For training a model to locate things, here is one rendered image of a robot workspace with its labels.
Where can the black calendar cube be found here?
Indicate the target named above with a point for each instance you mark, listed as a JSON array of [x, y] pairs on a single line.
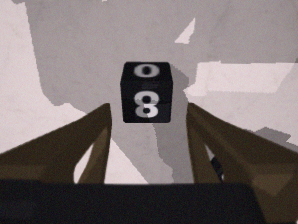
[[146, 92], [221, 176]]

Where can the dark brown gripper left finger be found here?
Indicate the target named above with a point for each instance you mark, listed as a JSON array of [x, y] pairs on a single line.
[[52, 157]]

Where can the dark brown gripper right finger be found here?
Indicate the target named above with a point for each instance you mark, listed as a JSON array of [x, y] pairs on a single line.
[[270, 169]]

